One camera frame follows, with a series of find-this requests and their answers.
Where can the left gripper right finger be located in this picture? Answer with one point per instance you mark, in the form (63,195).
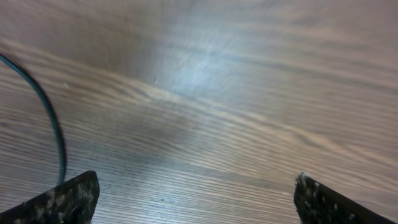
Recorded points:
(317,204)

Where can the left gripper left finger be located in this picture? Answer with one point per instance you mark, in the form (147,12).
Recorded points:
(72,202)

